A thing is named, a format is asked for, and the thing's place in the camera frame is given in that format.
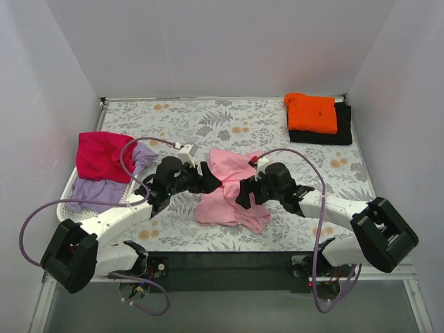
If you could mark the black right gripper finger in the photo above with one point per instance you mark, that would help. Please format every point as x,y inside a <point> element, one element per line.
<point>245,189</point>
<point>260,196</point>

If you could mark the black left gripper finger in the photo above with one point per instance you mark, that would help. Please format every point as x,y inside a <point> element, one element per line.
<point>209,183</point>
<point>206,172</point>

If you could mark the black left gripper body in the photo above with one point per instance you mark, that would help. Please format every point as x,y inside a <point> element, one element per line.
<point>200,177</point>

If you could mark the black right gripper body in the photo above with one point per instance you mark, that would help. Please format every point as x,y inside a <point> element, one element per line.
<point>254,191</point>

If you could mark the pink t shirt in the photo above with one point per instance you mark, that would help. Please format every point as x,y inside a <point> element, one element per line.
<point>220,207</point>

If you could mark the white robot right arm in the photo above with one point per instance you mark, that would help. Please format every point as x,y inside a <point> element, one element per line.
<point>381,236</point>

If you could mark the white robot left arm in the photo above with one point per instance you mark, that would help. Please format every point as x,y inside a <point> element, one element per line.
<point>80,251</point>

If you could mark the red t shirt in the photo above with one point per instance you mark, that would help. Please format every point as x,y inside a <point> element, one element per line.
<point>98,156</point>

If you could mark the orange folded t shirt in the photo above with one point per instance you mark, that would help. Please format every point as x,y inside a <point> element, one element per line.
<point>315,114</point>

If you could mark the black folded t shirt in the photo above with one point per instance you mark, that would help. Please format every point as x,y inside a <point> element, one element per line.
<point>343,136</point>

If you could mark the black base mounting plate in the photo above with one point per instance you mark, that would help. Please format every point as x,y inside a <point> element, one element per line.
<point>231,271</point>

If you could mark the lavender t shirt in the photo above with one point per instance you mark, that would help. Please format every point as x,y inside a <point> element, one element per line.
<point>107,190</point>

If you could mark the white plastic basket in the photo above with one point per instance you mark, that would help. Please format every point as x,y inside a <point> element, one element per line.
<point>64,212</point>

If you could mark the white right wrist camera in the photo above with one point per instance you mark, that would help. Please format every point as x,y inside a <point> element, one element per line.
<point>259,164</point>

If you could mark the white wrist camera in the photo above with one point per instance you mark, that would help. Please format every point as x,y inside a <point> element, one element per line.
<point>259,164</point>
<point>186,154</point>

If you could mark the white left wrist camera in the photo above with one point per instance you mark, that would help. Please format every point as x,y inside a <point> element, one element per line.
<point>186,154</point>

